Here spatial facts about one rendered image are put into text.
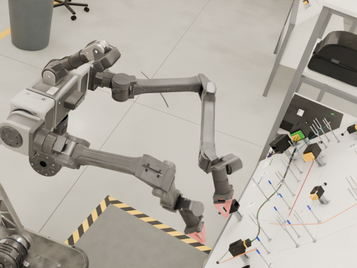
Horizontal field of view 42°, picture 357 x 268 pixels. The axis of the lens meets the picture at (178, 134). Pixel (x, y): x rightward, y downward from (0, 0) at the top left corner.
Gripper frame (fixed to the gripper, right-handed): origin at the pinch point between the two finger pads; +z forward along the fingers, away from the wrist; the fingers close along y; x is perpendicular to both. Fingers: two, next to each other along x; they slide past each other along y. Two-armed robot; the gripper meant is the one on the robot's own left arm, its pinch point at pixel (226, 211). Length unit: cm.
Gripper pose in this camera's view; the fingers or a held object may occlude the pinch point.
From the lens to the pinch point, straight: 184.6
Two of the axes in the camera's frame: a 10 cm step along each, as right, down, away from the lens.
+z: 2.0, 9.2, 3.3
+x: -9.5, 1.1, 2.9
